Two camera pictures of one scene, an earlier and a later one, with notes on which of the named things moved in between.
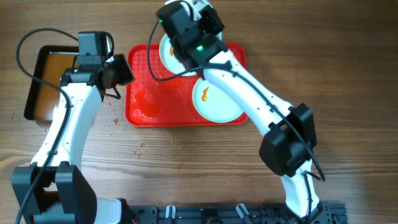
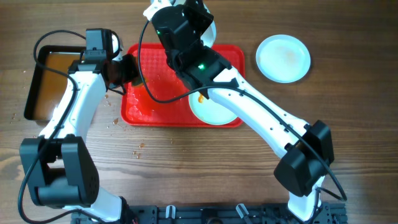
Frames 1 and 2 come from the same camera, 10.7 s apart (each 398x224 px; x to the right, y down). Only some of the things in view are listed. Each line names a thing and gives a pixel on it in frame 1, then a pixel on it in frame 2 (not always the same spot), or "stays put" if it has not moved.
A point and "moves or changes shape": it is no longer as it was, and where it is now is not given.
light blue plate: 195,5 moves or changes shape
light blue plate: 171,60 moves or changes shape
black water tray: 51,62 stays put
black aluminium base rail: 325,213 stays put
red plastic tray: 159,98 stays put
